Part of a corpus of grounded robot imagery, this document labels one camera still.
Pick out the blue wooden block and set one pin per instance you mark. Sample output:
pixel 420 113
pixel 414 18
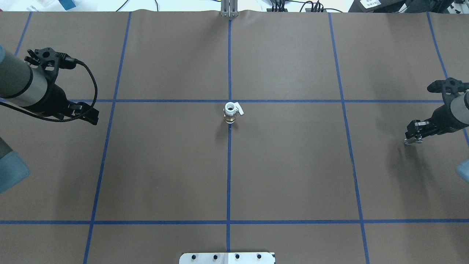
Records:
pixel 67 4

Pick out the aluminium frame post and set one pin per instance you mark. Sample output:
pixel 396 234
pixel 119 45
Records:
pixel 229 8

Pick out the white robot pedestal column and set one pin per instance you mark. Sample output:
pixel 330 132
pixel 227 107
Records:
pixel 228 258

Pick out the brass white PPR valve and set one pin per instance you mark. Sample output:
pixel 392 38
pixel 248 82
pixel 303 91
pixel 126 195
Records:
pixel 231 111

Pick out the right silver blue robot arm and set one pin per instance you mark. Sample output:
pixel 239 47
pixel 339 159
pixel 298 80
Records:
pixel 459 109

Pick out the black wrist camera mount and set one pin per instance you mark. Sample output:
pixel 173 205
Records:
pixel 49 62
pixel 450 89

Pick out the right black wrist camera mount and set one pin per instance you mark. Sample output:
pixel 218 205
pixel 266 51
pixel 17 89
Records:
pixel 450 89

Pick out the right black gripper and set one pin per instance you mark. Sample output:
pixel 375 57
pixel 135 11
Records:
pixel 444 119

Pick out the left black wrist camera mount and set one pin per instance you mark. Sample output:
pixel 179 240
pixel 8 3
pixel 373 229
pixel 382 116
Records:
pixel 49 62

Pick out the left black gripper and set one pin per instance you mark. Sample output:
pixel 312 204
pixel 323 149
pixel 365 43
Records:
pixel 55 97

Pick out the black brown box device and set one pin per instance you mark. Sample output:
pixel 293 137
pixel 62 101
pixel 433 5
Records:
pixel 376 6

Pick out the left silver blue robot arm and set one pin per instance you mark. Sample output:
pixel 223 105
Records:
pixel 29 86

